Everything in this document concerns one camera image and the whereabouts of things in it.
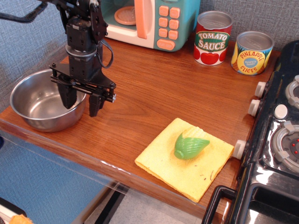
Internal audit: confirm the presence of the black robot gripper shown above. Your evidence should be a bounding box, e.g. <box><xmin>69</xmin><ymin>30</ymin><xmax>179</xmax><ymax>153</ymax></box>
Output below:
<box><xmin>50</xmin><ymin>45</ymin><xmax>116</xmax><ymax>117</ymax></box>

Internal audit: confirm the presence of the stainless steel bowl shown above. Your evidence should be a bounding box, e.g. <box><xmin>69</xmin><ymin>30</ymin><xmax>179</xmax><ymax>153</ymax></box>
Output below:
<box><xmin>10</xmin><ymin>69</ymin><xmax>86</xmax><ymax>133</ymax></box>

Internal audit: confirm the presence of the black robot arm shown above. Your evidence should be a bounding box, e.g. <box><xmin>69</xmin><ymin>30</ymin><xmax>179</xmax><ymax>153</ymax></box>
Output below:
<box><xmin>42</xmin><ymin>0</ymin><xmax>116</xmax><ymax>117</ymax></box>

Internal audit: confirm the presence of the orange toy plate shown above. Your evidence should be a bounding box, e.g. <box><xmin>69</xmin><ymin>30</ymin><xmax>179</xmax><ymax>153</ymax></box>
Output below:
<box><xmin>114</xmin><ymin>6</ymin><xmax>136</xmax><ymax>26</ymax></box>

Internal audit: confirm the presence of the teal toy microwave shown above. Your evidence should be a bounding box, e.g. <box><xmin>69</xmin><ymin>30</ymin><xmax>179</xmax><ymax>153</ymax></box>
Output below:
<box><xmin>101</xmin><ymin>0</ymin><xmax>200</xmax><ymax>52</ymax></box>

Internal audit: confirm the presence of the green plastic toy vegetable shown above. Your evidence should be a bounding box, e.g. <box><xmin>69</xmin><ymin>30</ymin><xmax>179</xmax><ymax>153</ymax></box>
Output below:
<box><xmin>174</xmin><ymin>133</ymin><xmax>210</xmax><ymax>160</ymax></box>

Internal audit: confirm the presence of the yellow folded cloth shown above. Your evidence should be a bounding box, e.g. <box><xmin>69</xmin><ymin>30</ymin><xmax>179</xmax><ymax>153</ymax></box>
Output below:
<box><xmin>135</xmin><ymin>118</ymin><xmax>234</xmax><ymax>203</ymax></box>

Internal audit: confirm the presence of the tomato sauce can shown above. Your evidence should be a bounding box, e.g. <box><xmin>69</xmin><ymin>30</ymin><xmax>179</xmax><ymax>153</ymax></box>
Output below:
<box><xmin>193</xmin><ymin>11</ymin><xmax>233</xmax><ymax>66</ymax></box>

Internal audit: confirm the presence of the white stove knob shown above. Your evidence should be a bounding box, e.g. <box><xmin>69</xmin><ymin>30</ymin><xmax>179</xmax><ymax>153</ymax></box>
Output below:
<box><xmin>233</xmin><ymin>140</ymin><xmax>247</xmax><ymax>160</ymax></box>
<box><xmin>255</xmin><ymin>82</ymin><xmax>267</xmax><ymax>98</ymax></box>
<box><xmin>248</xmin><ymin>99</ymin><xmax>260</xmax><ymax>117</ymax></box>

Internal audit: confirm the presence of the pineapple slices can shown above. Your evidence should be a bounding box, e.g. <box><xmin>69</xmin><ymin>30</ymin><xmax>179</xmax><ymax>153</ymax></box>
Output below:
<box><xmin>231</xmin><ymin>31</ymin><xmax>274</xmax><ymax>76</ymax></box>

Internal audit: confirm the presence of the black toy stove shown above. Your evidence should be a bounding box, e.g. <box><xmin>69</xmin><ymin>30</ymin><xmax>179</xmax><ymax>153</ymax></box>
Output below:
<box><xmin>202</xmin><ymin>41</ymin><xmax>299</xmax><ymax>224</ymax></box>

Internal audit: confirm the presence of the black braided cable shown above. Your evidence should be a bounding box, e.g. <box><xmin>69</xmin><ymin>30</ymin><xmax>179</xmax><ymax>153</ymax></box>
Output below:
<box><xmin>0</xmin><ymin>1</ymin><xmax>49</xmax><ymax>23</ymax></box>

